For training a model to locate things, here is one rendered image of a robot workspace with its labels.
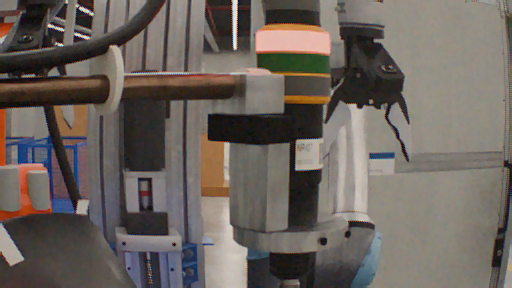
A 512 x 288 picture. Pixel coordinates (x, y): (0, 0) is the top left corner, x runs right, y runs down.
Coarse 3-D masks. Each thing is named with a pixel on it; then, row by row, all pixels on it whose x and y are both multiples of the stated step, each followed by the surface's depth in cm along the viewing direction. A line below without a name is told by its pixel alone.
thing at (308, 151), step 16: (288, 112) 38; (304, 112) 38; (320, 112) 39; (304, 128) 38; (320, 128) 39; (304, 144) 38; (320, 144) 39; (304, 160) 38; (320, 160) 39; (304, 176) 38; (320, 176) 39; (304, 192) 39; (304, 208) 39; (288, 224) 39; (304, 224) 39; (272, 256) 40; (288, 256) 39; (304, 256) 40; (272, 272) 40; (288, 272) 39; (304, 272) 40
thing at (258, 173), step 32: (256, 96) 35; (224, 128) 37; (256, 128) 35; (288, 128) 36; (256, 160) 37; (288, 160) 37; (256, 192) 37; (288, 192) 38; (256, 224) 37; (320, 224) 39
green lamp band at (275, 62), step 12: (264, 60) 38; (276, 60) 38; (288, 60) 37; (300, 60) 37; (312, 60) 38; (324, 60) 38; (276, 72) 38; (288, 72) 37; (300, 72) 37; (312, 72) 38; (324, 72) 38
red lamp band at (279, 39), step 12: (264, 36) 38; (276, 36) 38; (288, 36) 37; (300, 36) 37; (312, 36) 37; (324, 36) 38; (264, 48) 38; (276, 48) 38; (288, 48) 37; (300, 48) 37; (312, 48) 38; (324, 48) 38
